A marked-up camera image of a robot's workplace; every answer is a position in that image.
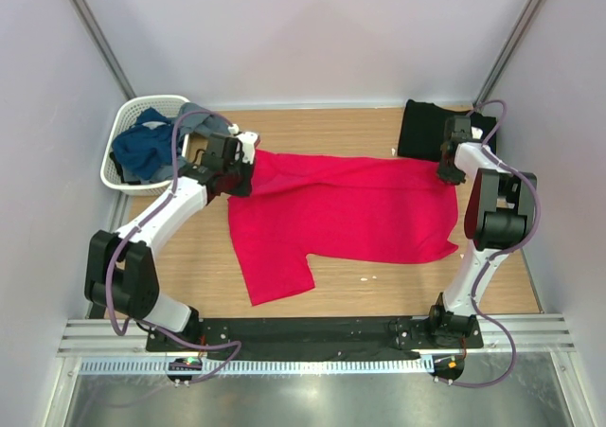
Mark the slotted white cable duct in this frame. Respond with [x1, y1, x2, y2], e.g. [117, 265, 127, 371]
[79, 356, 434, 376]

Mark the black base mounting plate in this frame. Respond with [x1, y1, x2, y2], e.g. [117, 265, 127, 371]
[144, 315, 484, 355]

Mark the white plastic laundry basket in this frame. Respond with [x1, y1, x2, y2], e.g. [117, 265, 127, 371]
[100, 95, 189, 196]

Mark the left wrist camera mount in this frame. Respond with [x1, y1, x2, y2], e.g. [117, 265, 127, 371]
[227, 123, 260, 165]

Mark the dark blue t shirt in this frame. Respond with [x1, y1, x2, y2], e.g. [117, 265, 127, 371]
[112, 107, 171, 185]

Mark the grey blue t shirt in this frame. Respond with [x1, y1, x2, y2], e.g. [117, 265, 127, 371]
[144, 102, 231, 183]

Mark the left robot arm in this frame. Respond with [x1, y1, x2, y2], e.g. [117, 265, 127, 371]
[84, 132, 259, 351]

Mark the aluminium corner post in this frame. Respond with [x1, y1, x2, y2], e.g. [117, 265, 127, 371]
[473, 0, 547, 105]
[69, 0, 136, 99]

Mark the right aluminium corner post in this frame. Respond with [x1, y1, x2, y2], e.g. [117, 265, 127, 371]
[473, 0, 547, 105]

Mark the folded black t shirt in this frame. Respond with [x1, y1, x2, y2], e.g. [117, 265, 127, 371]
[397, 99, 498, 163]

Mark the red t shirt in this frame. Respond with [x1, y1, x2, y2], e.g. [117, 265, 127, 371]
[228, 151, 458, 306]

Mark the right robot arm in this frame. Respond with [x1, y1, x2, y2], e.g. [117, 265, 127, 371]
[426, 116, 541, 347]

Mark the left aluminium corner post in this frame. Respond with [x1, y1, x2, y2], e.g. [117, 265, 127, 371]
[69, 0, 136, 99]

